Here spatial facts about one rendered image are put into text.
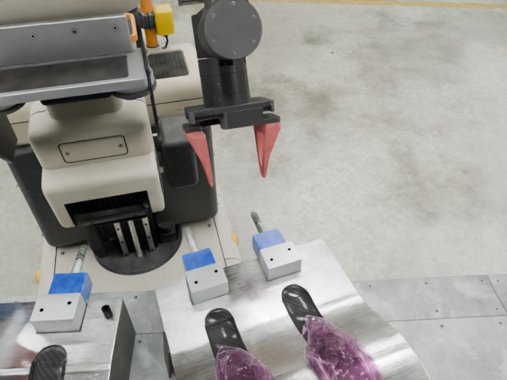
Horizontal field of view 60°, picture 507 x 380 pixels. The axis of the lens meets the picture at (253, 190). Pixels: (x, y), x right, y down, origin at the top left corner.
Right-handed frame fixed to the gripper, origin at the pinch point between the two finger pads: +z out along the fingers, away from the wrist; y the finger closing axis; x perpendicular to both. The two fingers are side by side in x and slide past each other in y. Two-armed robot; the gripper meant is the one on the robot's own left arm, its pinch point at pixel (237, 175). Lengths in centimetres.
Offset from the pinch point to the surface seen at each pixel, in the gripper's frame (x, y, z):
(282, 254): 0.2, 4.9, 12.6
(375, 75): 204, 130, 10
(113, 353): -7.9, -18.4, 16.2
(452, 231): 91, 102, 66
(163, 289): 1.8, -12.0, 14.8
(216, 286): -2.0, -5.0, 13.9
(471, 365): -12.5, 25.8, 28.0
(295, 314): -5.3, 4.4, 18.8
